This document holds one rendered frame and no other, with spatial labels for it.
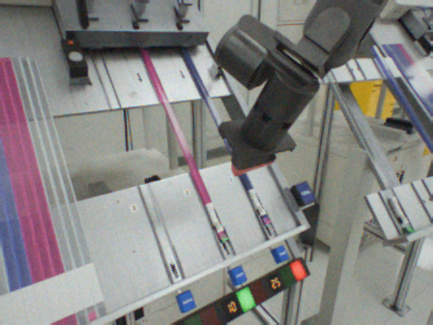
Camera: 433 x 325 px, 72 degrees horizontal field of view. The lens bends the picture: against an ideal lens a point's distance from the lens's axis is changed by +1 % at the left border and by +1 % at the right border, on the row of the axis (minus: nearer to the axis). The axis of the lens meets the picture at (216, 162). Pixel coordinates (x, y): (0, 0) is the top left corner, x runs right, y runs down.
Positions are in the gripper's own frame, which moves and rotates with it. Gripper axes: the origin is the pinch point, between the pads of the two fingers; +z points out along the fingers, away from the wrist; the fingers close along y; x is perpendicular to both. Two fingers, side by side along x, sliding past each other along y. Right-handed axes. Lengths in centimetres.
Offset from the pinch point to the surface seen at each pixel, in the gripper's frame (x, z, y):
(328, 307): 31, 60, -49
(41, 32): -48, 8, 21
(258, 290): 17.1, 18.8, -4.0
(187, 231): 2.4, 15.6, 5.7
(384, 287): 40, 82, -101
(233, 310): 18.0, 19.0, 2.4
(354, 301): 38, 83, -82
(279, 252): 12.8, 16.0, -10.8
